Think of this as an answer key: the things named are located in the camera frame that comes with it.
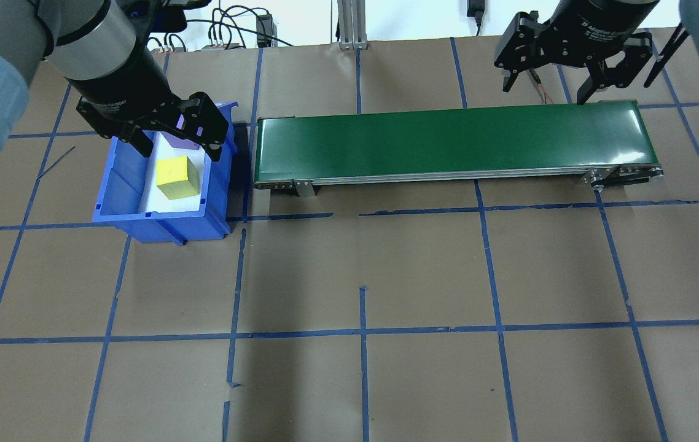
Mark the purple foam block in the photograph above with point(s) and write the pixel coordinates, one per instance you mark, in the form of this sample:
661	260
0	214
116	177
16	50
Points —
177	140

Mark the yellow foam block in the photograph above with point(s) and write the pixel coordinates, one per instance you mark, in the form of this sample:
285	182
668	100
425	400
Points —
176	178

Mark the blue plastic storage bin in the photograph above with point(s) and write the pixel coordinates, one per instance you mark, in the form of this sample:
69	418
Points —
159	227

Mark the black power adapter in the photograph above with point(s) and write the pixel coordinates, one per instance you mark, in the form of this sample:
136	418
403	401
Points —
265	29

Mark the green belt conveyor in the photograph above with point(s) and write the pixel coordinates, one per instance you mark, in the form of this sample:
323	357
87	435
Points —
448	141

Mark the black wall plug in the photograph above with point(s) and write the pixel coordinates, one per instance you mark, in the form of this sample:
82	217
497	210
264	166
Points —
476	7

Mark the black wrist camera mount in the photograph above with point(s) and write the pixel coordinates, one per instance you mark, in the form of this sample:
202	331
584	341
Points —
159	15

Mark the aluminium extrusion post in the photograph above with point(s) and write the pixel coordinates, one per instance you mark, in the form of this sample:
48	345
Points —
352	24

